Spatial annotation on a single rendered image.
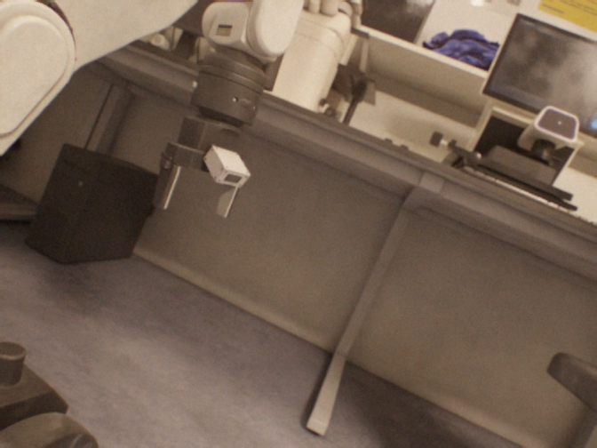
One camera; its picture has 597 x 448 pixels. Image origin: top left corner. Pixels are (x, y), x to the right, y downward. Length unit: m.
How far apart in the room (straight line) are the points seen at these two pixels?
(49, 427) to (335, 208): 1.43
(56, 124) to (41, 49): 1.89
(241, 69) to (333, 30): 0.60
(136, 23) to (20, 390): 0.51
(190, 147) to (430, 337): 1.47
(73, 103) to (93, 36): 1.77
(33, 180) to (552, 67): 2.32
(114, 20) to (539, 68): 1.15
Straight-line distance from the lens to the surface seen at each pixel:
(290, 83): 1.08
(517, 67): 1.42
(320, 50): 1.10
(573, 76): 1.46
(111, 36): 0.68
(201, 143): 0.55
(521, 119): 1.40
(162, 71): 1.20
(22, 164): 2.55
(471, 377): 1.91
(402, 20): 1.87
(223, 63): 0.56
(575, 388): 1.00
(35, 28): 0.56
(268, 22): 0.56
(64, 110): 2.44
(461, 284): 1.82
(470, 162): 1.09
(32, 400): 0.61
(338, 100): 1.39
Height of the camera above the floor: 0.55
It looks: 2 degrees down
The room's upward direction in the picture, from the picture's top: 24 degrees clockwise
